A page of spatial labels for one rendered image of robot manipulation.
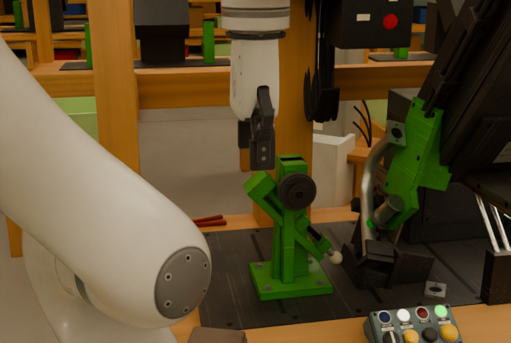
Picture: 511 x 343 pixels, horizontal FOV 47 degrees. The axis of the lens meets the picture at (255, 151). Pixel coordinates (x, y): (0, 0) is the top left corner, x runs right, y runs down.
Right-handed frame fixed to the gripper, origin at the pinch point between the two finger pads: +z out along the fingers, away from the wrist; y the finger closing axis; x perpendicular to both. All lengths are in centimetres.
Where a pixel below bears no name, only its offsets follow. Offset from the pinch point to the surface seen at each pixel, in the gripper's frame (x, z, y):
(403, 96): 45, 6, -54
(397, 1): 42, -15, -55
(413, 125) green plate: 39, 8, -35
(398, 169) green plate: 37, 17, -35
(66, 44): -143, 108, -965
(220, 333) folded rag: -3.6, 37.0, -14.0
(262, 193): 7.2, 18.8, -31.2
